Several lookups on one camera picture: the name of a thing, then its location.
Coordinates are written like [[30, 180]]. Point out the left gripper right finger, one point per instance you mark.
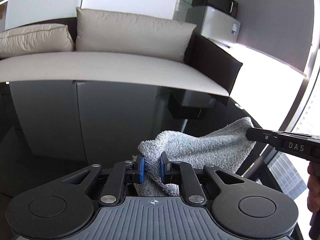
[[169, 170]]

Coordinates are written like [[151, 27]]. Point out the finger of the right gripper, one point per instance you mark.
[[262, 135]]

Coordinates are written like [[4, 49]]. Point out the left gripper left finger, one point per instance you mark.
[[135, 170]]

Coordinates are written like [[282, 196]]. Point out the grey fluffy towel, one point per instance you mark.
[[226, 148]]

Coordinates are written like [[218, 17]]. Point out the person's right hand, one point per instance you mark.
[[313, 200]]

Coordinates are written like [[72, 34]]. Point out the dark sofa with beige seat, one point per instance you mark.
[[205, 68]]

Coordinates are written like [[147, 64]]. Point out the silver mini fridge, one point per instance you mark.
[[214, 24]]

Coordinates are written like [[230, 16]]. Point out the large beige back cushion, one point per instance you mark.
[[127, 33]]

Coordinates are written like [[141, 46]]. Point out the black microwave oven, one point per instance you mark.
[[229, 7]]

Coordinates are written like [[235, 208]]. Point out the small beige side cushion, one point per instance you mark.
[[35, 39]]

